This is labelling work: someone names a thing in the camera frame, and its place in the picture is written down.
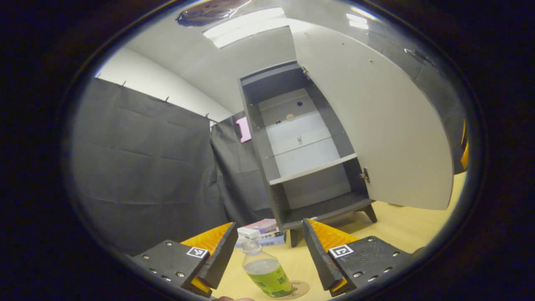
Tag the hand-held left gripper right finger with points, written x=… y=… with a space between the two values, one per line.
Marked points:
x=319 y=259

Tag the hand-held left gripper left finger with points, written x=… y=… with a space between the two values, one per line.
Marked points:
x=221 y=259

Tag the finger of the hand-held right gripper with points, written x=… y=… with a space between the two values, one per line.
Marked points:
x=464 y=152

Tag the round brown coaster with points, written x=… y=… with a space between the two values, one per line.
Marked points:
x=301 y=288

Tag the clear bottle green label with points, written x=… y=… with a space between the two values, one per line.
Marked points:
x=267 y=274

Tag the grey cabinet door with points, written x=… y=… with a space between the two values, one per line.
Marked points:
x=376 y=125

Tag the dark grey cabinet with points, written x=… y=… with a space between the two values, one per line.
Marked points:
x=271 y=167

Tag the metal door hinge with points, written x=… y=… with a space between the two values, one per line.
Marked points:
x=305 y=72
x=365 y=175

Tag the small white box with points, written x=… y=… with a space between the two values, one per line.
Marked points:
x=248 y=233

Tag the blue spined book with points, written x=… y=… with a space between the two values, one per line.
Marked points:
x=271 y=240

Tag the black backdrop cloth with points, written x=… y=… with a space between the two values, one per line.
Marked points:
x=146 y=167

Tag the ceiling light panel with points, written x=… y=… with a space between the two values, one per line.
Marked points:
x=357 y=21
x=246 y=27

